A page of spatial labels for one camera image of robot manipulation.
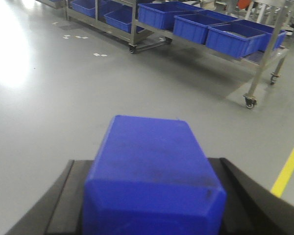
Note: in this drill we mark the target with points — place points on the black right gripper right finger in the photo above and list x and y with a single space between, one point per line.
250 208

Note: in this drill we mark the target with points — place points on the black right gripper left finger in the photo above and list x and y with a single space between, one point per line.
59 210

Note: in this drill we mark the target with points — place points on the distant steel cart rack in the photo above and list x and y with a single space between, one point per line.
273 17

